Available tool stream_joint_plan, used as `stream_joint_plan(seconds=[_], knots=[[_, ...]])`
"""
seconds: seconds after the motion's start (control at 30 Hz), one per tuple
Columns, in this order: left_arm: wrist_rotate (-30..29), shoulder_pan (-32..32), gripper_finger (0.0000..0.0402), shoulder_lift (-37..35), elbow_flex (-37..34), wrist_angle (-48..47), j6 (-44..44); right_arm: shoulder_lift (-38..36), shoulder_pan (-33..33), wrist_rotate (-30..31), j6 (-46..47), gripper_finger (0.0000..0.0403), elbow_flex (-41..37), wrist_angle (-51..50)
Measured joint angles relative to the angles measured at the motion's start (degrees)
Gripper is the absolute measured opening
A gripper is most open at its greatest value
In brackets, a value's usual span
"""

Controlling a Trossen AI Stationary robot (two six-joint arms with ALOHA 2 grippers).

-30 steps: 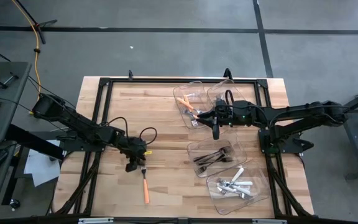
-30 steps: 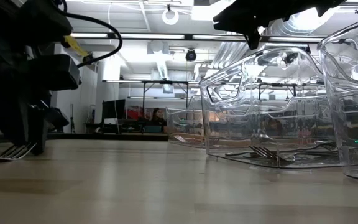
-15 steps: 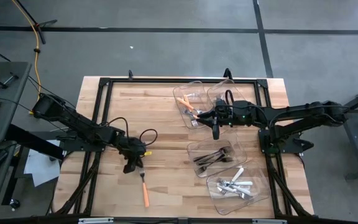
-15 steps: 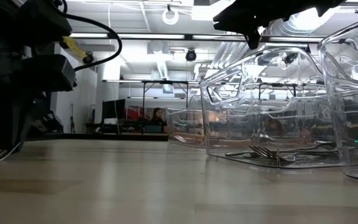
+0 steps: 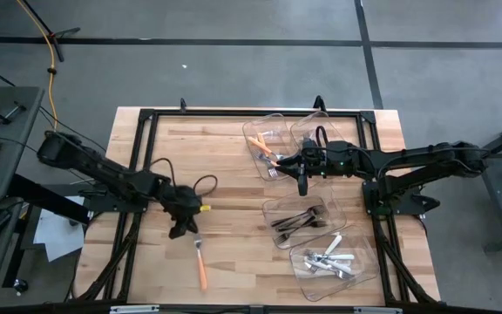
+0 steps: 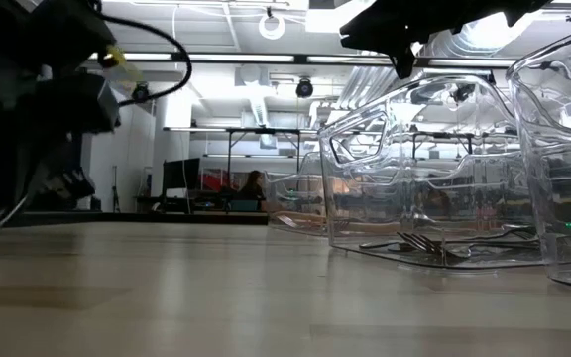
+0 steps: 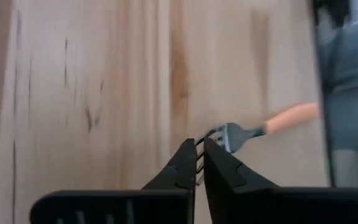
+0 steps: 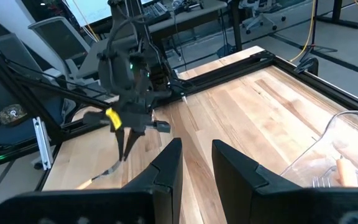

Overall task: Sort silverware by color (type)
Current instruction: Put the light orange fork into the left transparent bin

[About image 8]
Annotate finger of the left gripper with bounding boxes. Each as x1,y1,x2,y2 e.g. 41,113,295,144
124,128,146,162
114,127,126,162

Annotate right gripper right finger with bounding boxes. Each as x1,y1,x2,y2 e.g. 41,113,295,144
211,139,358,224

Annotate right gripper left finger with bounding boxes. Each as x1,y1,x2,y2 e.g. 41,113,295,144
0,138,184,224

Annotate yellow label tag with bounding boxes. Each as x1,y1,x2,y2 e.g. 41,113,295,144
105,107,123,131

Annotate silver aluminium extrusion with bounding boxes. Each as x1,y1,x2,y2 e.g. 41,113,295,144
32,116,54,171

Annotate clear plastic bin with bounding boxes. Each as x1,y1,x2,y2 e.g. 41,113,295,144
279,110,358,189

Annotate grey office chair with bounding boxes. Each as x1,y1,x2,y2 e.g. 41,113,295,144
27,16,93,82
0,32,73,147

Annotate black keyboard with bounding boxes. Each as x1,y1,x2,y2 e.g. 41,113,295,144
140,1,173,20

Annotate brown cap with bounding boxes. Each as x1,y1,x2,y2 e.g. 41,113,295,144
0,104,28,126

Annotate grey desk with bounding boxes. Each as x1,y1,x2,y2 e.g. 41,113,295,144
75,0,229,79

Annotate black table clamp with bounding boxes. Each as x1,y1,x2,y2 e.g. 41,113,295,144
293,57,319,77

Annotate white office chair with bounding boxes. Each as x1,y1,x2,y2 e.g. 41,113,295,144
239,0,288,35

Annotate black tripod stand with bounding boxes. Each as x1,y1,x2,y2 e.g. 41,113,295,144
301,0,339,65

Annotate black standing desk leg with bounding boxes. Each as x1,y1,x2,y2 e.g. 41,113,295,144
316,0,358,30

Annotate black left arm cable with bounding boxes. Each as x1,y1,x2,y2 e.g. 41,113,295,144
105,12,157,58

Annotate black metal table frame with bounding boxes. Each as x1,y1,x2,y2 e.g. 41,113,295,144
0,29,358,191

